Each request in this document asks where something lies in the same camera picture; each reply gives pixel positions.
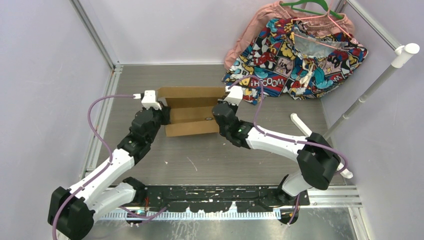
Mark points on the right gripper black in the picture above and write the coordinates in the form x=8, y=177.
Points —
x=234, y=107

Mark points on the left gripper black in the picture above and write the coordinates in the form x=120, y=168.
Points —
x=165, y=112

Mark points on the brown cardboard box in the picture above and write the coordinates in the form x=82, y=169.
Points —
x=190, y=105

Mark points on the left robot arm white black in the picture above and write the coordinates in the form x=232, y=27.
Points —
x=74, y=210

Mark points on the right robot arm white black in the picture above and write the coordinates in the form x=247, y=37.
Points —
x=317, y=163

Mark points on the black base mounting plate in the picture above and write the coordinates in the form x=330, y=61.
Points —
x=212, y=198

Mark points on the colourful comic print shorts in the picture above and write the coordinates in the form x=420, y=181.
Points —
x=286, y=58

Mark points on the pink garment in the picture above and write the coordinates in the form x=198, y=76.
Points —
x=256, y=24

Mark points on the green plastic hanger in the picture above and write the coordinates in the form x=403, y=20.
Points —
x=315, y=7

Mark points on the white grey clothes rack stand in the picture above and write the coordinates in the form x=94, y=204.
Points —
x=403, y=54

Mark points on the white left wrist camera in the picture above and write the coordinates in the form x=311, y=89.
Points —
x=148, y=99

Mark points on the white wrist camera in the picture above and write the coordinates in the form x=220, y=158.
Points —
x=148, y=99
x=233, y=95

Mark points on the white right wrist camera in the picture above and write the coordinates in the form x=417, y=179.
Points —
x=233, y=95

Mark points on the aluminium corner post left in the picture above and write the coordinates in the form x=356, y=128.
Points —
x=85, y=19

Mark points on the aluminium corner post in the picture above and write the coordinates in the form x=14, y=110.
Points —
x=85, y=19
x=381, y=31

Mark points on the pink wire hanger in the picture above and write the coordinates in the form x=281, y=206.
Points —
x=320, y=30

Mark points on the aluminium corner post right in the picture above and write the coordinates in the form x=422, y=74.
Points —
x=381, y=31

